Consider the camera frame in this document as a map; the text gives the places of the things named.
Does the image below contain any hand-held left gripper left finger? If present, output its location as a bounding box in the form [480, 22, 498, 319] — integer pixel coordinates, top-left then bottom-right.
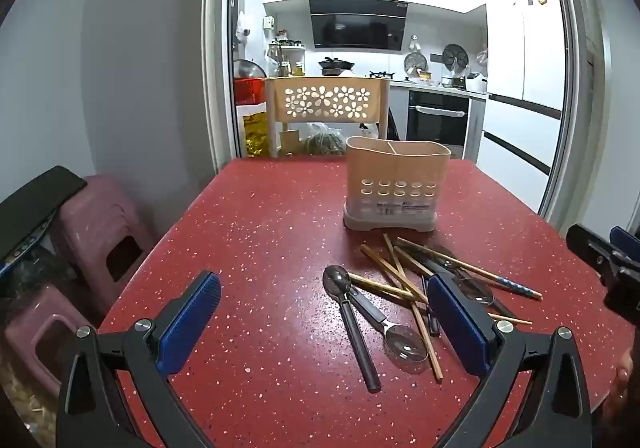
[57, 271, 222, 448]

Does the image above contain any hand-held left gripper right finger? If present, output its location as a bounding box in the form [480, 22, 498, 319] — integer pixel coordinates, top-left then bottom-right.
[427, 272, 593, 448]

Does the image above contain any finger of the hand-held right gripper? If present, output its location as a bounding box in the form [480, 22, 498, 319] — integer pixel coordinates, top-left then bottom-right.
[566, 223, 621, 281]
[609, 226, 640, 265]

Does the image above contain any black-handled metal spoon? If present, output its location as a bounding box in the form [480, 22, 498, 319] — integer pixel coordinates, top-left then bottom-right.
[407, 248, 496, 307]
[348, 288, 431, 373]
[422, 275, 442, 336]
[431, 244, 521, 321]
[322, 265, 383, 393]

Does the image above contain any wooden chopstick with blue pattern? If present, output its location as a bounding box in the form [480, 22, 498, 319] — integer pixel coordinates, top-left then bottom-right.
[396, 237, 543, 300]

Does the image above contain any beige plastic utensil holder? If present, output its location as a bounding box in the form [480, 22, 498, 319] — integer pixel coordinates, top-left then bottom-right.
[342, 135, 452, 233]

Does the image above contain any person's right hand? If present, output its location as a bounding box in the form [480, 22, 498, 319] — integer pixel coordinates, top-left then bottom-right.
[616, 349, 640, 394]

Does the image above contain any pink plastic stool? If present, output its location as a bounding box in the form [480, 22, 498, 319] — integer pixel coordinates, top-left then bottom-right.
[4, 285, 97, 400]
[49, 175, 157, 320]

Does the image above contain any white refrigerator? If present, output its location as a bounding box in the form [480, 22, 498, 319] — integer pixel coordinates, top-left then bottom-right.
[476, 0, 577, 215]

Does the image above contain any black tablet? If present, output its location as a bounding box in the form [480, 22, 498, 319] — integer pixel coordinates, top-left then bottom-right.
[0, 165, 89, 265]

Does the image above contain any black built-in oven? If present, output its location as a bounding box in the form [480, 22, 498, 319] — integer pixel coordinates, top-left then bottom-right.
[405, 89, 471, 147]

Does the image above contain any yellow shiny bag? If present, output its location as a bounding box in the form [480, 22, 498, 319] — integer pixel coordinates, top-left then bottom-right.
[243, 112, 269, 157]

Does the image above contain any bag of green vegetables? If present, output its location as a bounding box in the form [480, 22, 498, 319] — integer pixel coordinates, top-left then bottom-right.
[301, 123, 346, 157]

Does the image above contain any red plastic basket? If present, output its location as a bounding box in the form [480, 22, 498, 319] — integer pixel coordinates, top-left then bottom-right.
[233, 78, 266, 106]

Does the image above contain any beige chair with flower cutouts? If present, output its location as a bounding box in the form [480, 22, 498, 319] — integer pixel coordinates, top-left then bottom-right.
[264, 77, 391, 159]

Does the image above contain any spice shelf with jars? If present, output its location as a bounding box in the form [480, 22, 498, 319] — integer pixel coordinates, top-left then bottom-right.
[267, 39, 306, 78]

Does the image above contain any black wok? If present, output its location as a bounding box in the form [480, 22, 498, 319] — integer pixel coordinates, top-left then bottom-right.
[319, 56, 356, 78]

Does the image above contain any black range hood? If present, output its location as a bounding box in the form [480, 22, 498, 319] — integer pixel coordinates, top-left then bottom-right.
[309, 0, 409, 52]

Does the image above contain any round dark wall rack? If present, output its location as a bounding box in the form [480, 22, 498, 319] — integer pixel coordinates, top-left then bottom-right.
[442, 44, 469, 70]

